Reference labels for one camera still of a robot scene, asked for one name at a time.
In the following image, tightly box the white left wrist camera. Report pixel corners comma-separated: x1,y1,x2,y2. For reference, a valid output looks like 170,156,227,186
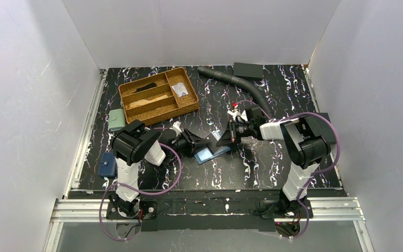
171,121,183,134

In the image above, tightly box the black flat box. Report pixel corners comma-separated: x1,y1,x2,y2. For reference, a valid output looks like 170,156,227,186
234,62,263,81

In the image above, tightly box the black item in tray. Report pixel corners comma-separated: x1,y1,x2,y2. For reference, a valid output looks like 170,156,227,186
134,82,157,93

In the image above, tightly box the white card in tray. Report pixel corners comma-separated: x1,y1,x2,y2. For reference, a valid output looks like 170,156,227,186
171,82,189,98

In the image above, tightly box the light blue card holder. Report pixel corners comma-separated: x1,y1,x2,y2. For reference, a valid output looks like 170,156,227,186
194,131,231,165

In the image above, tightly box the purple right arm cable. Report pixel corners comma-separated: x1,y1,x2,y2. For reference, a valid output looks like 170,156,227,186
234,100,341,240

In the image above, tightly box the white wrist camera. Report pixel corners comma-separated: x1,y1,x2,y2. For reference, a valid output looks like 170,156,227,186
227,102,242,121
171,121,183,134

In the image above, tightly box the wooden utensil in tray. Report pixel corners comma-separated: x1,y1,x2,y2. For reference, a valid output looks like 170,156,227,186
128,95,168,109

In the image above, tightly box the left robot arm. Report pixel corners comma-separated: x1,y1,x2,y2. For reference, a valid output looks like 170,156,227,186
110,120,208,216

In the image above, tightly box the black box right side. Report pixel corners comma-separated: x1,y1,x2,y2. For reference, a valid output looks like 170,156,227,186
312,112,338,145

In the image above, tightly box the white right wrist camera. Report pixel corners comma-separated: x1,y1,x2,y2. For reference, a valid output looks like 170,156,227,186
227,102,242,121

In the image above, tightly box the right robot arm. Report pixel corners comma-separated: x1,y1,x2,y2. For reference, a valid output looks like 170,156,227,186
216,104,337,213

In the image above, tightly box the dark blue wallet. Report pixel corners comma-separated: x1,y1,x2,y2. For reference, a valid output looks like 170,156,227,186
98,152,117,179

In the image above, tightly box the green small wallet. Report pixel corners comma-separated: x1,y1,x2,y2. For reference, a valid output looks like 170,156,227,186
108,109,126,132

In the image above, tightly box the black corrugated hose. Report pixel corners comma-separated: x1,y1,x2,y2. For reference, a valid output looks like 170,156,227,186
197,66,275,119

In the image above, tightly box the woven wicker organizer tray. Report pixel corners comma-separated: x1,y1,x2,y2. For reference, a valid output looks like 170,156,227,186
118,67,200,126

